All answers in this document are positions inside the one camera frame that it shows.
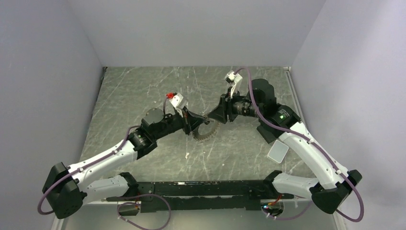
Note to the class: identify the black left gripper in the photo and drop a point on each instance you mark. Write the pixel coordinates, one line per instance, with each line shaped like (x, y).
(190, 120)

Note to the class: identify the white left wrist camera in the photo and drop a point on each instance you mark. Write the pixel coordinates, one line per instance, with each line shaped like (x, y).
(178, 102)

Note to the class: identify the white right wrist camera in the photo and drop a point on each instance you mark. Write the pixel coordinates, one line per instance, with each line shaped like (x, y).
(234, 81)

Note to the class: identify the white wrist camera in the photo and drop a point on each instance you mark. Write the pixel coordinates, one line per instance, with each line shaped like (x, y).
(234, 81)
(178, 102)

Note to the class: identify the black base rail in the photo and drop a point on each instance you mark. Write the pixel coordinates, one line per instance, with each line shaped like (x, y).
(202, 195)

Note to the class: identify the steel ring disc with keyrings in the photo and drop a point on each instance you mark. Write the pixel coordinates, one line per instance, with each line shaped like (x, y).
(204, 131)

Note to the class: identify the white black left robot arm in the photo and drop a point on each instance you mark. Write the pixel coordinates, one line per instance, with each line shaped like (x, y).
(68, 188)

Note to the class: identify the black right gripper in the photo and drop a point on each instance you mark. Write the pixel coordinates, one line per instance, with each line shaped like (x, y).
(225, 108)

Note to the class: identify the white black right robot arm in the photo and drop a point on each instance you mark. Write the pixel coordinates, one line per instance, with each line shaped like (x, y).
(332, 183)

